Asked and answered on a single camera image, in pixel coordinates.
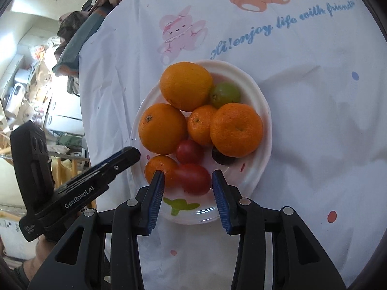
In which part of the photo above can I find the small mandarin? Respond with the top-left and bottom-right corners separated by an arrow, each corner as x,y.
188,105 -> 217,147
144,155 -> 179,189

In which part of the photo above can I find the large orange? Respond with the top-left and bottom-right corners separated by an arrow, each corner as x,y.
159,62 -> 214,112
138,103 -> 188,155

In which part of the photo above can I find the teal orange cushion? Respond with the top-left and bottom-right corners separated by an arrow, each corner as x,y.
52,6 -> 112,77

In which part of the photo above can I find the green cherry tomato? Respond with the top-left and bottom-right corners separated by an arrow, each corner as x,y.
210,82 -> 241,109

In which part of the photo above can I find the white cartoon bed sheet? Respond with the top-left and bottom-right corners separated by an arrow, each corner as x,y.
79,0 -> 386,288

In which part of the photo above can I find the red cherry tomato back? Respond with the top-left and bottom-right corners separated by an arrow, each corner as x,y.
174,164 -> 211,196

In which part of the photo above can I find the pile of clothes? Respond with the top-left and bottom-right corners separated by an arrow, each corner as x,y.
54,0 -> 122,96

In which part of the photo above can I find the dark purple cherry tomato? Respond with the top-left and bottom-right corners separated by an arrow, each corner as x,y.
211,147 -> 236,166

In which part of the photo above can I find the operator hand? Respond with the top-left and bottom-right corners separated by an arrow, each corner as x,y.
23,235 -> 55,282

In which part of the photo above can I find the large orange front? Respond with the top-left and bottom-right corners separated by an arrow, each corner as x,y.
159,62 -> 214,112

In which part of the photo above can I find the red cherry tomato front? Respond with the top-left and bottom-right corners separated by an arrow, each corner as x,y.
175,139 -> 205,164

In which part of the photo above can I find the yellow wooden chair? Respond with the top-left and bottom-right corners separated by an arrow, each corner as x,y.
1,147 -> 81,215

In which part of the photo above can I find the red cherry tomato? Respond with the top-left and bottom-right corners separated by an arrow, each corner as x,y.
174,164 -> 211,196
175,139 -> 205,164

